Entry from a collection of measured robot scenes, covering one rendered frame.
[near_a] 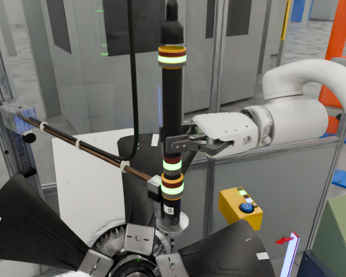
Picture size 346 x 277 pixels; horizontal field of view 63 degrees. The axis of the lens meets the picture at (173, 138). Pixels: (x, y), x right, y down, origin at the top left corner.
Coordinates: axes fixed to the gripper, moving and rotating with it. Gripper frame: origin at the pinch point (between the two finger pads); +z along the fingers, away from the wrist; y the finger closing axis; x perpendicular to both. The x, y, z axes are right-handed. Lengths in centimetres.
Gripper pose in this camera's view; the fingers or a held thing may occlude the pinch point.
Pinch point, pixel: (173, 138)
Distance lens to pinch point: 51.4
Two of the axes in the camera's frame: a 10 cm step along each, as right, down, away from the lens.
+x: 0.1, -8.9, -4.6
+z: -9.5, 1.3, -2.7
